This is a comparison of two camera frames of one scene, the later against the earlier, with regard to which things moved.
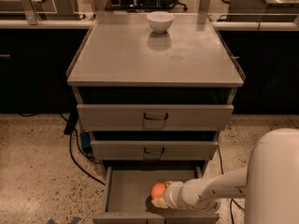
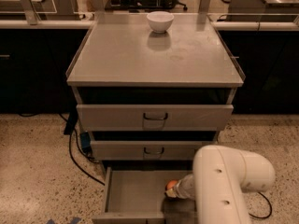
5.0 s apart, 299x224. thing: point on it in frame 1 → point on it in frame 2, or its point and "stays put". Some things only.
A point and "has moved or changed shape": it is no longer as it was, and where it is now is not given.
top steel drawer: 155,117 stays put
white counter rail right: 255,25 stays put
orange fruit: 158,189 has moved or changed shape
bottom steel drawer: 127,198 stays put
